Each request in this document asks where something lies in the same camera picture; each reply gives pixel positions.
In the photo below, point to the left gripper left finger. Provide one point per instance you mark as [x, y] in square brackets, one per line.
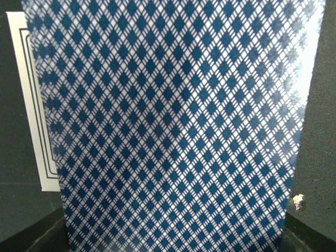
[48, 234]

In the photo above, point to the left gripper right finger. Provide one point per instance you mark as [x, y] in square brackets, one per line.
[297, 236]

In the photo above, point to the blue playing card deck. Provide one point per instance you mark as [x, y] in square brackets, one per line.
[175, 125]

